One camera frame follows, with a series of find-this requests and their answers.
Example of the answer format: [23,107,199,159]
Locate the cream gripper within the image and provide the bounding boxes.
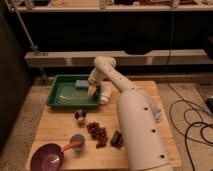
[87,70,102,97]

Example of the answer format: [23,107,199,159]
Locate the blue sponge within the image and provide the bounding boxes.
[75,80,89,89]

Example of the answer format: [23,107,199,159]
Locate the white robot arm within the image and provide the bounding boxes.
[88,56,174,171]

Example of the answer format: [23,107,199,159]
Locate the green plastic tray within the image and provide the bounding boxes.
[46,75,101,109]

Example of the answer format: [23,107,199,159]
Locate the white rolled cloth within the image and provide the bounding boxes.
[100,85,112,105]

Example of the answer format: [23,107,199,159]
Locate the small metal cup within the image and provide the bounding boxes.
[74,110,86,125]

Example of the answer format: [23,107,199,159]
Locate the bunch of brown grapes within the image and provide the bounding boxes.
[87,122,108,149]

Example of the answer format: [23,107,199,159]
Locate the wooden table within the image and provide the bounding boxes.
[25,81,182,171]

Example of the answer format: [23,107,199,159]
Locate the small dark block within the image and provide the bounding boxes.
[110,131,123,147]

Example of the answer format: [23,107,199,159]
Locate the white metal shelf rack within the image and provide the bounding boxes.
[5,0,213,68]

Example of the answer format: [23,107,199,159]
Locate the crumpled blue cloth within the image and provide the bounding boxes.
[154,110,163,123]

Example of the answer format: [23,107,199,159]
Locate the purple plastic bowl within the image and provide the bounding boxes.
[30,143,64,171]

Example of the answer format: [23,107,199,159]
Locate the teal cup with orange handle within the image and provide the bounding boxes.
[62,134,85,152]

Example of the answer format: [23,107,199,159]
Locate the black floor cables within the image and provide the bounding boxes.
[165,6,213,171]

